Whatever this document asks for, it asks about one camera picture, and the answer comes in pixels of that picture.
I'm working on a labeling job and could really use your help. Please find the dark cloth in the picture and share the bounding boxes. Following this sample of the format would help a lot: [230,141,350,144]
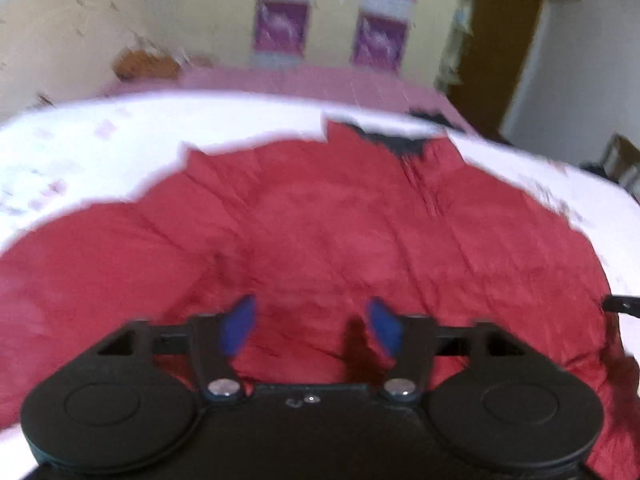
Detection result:
[409,109,455,127]

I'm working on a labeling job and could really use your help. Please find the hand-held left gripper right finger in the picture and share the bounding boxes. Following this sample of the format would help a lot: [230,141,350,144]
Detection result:
[364,296,527,405]

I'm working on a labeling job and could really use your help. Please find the red padded jacket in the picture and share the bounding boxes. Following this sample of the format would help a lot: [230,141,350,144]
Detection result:
[0,121,640,480]

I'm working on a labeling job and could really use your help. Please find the white floral blanket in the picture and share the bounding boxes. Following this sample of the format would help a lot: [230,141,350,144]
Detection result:
[0,89,640,480]

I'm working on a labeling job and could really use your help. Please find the brown wooden door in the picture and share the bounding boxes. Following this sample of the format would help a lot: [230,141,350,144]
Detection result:
[445,0,547,133]

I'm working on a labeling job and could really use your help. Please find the cream round headboard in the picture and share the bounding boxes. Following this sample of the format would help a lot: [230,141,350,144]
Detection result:
[0,0,186,126]

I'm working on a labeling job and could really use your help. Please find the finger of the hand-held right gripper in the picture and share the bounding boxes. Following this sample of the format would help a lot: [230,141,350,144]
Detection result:
[602,295,640,317]

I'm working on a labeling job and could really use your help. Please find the purple printed wall hanging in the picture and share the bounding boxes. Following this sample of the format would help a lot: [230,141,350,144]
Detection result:
[351,0,426,69]
[251,0,319,67]

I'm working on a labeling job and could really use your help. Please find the orange brown cloth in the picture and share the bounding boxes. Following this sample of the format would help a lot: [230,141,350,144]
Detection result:
[113,47,182,82]

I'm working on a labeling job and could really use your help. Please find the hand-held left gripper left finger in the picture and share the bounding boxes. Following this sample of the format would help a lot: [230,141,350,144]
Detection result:
[95,294,259,407]

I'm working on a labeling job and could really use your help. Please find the pink bed sheet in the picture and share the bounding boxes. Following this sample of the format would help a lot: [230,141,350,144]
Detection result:
[102,64,476,133]

